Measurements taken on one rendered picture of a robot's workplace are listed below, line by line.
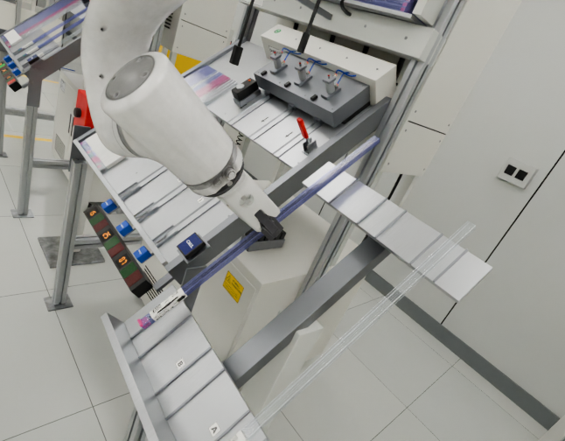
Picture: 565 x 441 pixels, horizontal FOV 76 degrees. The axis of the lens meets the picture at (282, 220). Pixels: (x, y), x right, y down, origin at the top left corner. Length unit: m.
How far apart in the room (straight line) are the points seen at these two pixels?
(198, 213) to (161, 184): 0.17
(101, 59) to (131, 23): 0.05
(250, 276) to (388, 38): 0.75
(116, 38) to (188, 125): 0.13
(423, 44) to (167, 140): 0.74
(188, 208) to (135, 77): 0.56
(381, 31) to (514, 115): 1.48
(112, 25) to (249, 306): 0.84
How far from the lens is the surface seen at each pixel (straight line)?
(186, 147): 0.41
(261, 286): 1.07
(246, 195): 0.49
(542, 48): 2.51
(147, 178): 1.07
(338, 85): 1.03
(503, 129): 2.44
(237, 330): 1.18
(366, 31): 1.11
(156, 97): 0.38
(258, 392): 0.73
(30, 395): 1.50
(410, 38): 1.03
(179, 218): 0.91
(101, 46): 0.48
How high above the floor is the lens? 1.20
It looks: 23 degrees down
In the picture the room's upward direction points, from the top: 23 degrees clockwise
